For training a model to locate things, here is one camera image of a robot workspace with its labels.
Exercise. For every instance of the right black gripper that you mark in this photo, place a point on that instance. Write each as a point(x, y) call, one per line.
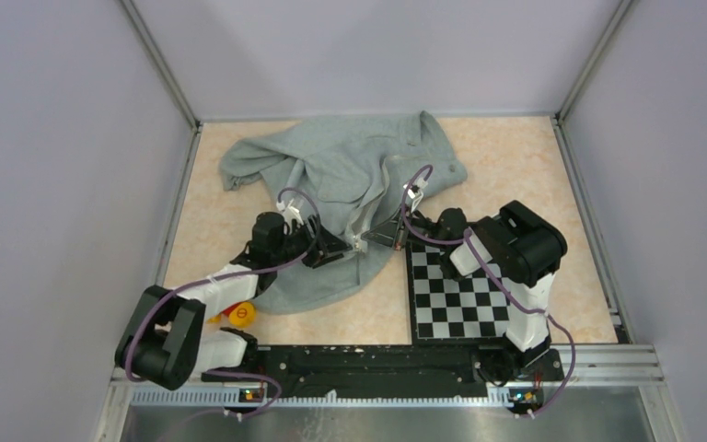
point(390, 234)

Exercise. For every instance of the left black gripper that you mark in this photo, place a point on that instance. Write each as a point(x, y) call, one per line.
point(324, 247)

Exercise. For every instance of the grey zip-up jacket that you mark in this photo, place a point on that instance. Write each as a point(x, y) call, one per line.
point(354, 169)

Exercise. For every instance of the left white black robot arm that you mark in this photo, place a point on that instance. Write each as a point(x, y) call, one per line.
point(176, 333)

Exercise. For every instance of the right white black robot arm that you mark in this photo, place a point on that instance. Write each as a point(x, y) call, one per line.
point(518, 251)

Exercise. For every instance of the black white checkerboard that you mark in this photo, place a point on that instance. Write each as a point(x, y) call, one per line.
point(445, 311)

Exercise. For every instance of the red yellow toy button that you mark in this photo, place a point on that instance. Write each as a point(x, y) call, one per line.
point(240, 315)

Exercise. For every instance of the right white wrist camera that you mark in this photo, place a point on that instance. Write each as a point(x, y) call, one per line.
point(413, 194)

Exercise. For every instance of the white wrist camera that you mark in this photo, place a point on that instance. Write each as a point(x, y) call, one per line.
point(413, 194)
point(291, 211)

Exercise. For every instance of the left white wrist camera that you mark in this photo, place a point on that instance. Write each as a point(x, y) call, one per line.
point(291, 211)

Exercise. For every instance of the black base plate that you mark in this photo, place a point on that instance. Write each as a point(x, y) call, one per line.
point(398, 371)

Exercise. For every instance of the aluminium frame rail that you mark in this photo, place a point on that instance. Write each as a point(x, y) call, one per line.
point(609, 392)

